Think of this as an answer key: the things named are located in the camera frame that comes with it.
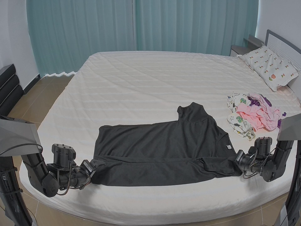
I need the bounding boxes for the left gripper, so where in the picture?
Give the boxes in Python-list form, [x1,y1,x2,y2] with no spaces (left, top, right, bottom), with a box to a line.
[72,159,97,185]

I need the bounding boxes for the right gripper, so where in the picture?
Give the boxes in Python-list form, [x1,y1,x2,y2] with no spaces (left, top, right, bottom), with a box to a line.
[235,149,255,175]

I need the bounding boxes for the black T-shirt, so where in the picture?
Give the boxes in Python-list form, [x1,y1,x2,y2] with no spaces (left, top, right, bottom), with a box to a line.
[90,102,244,187]

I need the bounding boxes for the pile of clothes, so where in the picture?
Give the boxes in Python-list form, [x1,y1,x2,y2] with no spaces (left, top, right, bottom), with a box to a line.
[226,91,286,142]

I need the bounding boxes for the bed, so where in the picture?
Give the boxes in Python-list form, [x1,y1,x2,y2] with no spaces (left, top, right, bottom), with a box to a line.
[18,29,301,221]

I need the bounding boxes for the white printed pillow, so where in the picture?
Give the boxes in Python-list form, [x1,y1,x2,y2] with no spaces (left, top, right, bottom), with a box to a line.
[239,45,299,92]

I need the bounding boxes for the black chest of drawers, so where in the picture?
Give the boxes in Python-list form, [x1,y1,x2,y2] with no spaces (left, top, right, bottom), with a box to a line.
[0,65,24,125]

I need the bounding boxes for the grey bedside table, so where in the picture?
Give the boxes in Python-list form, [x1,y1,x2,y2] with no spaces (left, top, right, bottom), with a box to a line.
[230,34,264,57]

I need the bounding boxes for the blue-green curtain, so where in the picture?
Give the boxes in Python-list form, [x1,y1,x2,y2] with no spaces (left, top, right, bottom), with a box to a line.
[26,0,137,78]
[135,0,259,56]

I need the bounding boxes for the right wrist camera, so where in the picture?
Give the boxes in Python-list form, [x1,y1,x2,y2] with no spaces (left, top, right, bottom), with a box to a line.
[255,137,273,157]

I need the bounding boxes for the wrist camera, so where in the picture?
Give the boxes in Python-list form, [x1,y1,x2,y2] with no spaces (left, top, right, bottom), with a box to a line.
[51,143,76,168]
[255,137,273,157]

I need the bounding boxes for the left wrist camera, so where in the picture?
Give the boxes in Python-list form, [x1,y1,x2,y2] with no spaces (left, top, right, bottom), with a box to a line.
[51,143,76,168]

